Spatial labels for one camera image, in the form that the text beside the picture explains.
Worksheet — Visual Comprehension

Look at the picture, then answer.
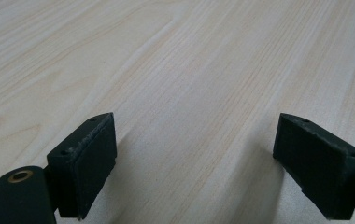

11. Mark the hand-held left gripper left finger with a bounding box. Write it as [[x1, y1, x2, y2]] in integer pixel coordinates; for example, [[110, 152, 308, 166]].
[[46, 112, 118, 220]]

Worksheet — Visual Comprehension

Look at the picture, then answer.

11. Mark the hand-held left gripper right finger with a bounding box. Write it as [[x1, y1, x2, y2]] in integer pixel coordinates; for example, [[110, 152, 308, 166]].
[[272, 112, 355, 220]]

